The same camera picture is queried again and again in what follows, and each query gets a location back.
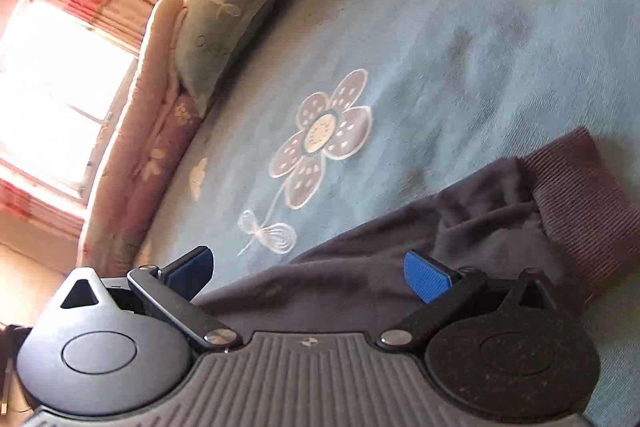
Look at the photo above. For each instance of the folded pink floral quilt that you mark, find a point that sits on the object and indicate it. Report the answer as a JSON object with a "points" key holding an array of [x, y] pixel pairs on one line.
{"points": [[145, 147]]}

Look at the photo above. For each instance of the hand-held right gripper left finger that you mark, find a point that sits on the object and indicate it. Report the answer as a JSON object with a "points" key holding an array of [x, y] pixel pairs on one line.
{"points": [[192, 272]]}

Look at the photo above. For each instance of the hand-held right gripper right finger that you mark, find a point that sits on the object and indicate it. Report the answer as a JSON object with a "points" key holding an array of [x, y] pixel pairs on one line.
{"points": [[425, 274]]}

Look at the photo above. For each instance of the beige sweatshirt with dark sleeves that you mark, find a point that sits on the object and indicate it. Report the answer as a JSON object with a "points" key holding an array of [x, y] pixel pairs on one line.
{"points": [[400, 232]]}

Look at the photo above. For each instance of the green flower print pillow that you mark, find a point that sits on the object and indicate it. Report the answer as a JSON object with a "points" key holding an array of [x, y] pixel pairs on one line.
{"points": [[225, 22]]}

